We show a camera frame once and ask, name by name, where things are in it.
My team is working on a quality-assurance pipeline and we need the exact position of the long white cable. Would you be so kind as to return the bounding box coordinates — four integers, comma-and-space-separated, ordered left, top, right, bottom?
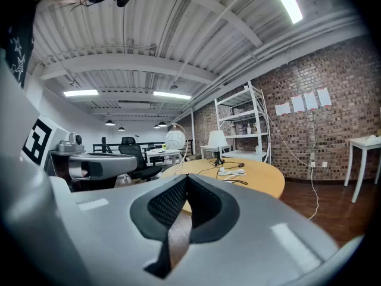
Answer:
266, 113, 320, 220

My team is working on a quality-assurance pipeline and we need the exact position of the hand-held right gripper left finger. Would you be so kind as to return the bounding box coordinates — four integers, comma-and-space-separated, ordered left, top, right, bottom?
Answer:
74, 173, 189, 286

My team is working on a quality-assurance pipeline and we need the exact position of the brass lamp with globe shade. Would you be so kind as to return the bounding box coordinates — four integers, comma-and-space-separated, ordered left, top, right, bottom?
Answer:
164, 123, 189, 175

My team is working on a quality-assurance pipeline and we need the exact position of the small white table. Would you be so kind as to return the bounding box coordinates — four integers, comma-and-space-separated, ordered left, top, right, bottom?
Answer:
199, 144, 233, 160

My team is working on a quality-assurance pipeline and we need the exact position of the black metal railing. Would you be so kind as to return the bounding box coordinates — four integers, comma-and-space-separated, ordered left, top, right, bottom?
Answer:
92, 136, 194, 160

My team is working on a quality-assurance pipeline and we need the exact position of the black star-print shirt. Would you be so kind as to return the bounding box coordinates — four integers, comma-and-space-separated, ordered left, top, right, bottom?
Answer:
0, 10, 35, 89

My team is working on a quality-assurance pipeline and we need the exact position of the fluorescent ceiling light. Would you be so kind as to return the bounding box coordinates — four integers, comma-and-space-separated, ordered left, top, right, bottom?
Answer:
63, 89, 99, 98
266, 0, 304, 24
153, 91, 192, 101

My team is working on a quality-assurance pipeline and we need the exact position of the white desk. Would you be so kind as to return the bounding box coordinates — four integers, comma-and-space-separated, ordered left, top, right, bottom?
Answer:
145, 148, 183, 167

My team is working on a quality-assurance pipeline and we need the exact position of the black office chair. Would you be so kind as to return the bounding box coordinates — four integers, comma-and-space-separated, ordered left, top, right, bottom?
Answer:
118, 136, 163, 182

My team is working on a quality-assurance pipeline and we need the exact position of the white power strip cord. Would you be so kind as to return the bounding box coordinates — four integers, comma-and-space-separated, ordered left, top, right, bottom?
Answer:
217, 166, 248, 181

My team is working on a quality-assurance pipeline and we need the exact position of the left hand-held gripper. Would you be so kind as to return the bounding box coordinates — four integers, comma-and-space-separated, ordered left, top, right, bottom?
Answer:
20, 114, 139, 192

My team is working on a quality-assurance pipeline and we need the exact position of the black stand on table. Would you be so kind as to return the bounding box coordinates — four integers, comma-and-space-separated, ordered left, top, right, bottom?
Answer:
207, 130, 229, 166

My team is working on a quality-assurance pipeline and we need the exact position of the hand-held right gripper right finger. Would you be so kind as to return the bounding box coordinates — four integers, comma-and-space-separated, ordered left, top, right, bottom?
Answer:
171, 173, 340, 286

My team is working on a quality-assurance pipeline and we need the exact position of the white paper sheet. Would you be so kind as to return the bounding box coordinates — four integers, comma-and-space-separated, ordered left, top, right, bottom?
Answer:
275, 102, 291, 116
291, 95, 306, 113
316, 87, 332, 107
303, 92, 318, 110

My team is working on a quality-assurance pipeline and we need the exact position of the black cable with plug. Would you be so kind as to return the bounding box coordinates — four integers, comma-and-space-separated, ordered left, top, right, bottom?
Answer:
196, 158, 248, 186

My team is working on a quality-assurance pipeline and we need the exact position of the white metal shelf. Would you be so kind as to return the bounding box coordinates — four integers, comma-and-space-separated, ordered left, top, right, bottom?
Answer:
214, 80, 272, 164

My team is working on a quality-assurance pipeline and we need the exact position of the person's left hand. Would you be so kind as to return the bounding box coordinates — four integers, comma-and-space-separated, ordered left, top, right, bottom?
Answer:
72, 161, 89, 178

